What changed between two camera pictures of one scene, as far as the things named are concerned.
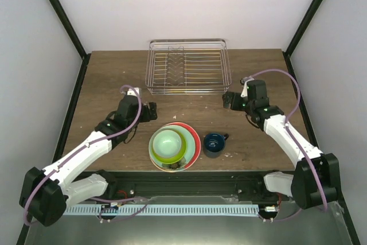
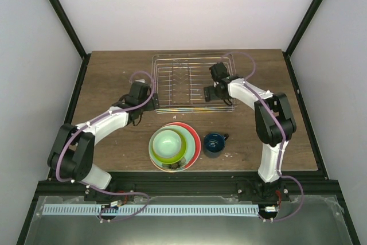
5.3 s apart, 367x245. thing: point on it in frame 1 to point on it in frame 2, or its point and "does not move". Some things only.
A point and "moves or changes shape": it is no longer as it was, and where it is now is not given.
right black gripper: [227, 101] to [212, 97]
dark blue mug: [214, 144] does not move
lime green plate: [176, 158] does not move
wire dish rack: [188, 66] moves or changes shape
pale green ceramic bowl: [167, 143] does not move
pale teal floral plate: [190, 150] does not move
